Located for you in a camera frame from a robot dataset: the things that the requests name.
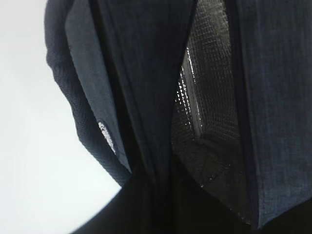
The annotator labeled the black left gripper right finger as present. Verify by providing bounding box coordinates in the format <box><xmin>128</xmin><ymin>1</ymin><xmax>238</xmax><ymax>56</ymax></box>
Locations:
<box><xmin>168</xmin><ymin>155</ymin><xmax>312</xmax><ymax>234</ymax></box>

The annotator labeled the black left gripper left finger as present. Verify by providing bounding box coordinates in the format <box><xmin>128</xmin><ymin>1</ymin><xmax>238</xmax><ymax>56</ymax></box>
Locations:
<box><xmin>73</xmin><ymin>170</ymin><xmax>156</xmax><ymax>234</ymax></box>

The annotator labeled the navy blue lunch bag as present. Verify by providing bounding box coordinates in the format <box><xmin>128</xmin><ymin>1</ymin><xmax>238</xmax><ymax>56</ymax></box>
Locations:
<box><xmin>44</xmin><ymin>0</ymin><xmax>312</xmax><ymax>233</ymax></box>

